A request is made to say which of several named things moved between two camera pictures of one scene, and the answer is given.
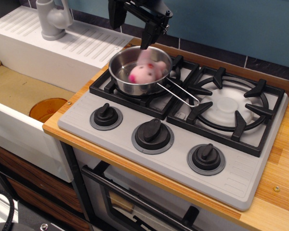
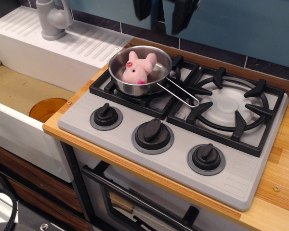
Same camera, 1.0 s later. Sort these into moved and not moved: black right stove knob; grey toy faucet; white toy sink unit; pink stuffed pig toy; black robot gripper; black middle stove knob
Moved: pink stuffed pig toy; black robot gripper
Not moved: black right stove knob; black middle stove knob; white toy sink unit; grey toy faucet
